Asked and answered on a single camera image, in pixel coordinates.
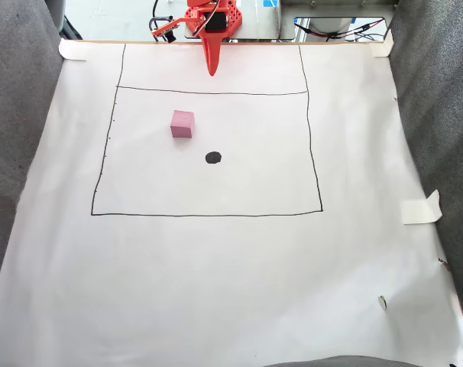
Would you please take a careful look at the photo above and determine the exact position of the red and black cable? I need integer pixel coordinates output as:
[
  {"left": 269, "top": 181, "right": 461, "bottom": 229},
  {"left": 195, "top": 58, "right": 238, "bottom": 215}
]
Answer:
[{"left": 294, "top": 18, "right": 386, "bottom": 41}]

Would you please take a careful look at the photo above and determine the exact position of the white device housing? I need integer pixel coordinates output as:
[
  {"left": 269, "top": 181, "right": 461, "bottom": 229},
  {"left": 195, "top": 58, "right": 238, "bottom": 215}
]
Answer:
[{"left": 306, "top": 17, "right": 355, "bottom": 39}]

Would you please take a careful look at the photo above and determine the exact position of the gray fabric panel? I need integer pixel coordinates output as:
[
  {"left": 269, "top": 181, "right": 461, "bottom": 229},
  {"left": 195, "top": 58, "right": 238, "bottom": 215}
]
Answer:
[
  {"left": 386, "top": 0, "right": 463, "bottom": 333},
  {"left": 0, "top": 0, "right": 66, "bottom": 314}
]

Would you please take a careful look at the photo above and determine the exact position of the small camera on orange bracket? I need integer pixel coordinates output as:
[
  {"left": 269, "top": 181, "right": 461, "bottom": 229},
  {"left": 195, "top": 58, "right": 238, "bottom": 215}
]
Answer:
[{"left": 151, "top": 16, "right": 186, "bottom": 44}]

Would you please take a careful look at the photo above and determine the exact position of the white tape piece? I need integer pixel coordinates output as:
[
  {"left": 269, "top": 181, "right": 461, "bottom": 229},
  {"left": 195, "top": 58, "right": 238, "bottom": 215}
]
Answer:
[
  {"left": 370, "top": 29, "right": 394, "bottom": 59},
  {"left": 58, "top": 38, "right": 89, "bottom": 62},
  {"left": 400, "top": 189, "right": 443, "bottom": 226}
]

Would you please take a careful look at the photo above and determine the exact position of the pink foam cube block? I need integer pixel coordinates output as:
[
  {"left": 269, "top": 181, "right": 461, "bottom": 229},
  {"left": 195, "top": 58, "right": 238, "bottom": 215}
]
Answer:
[{"left": 170, "top": 109, "right": 196, "bottom": 139}]

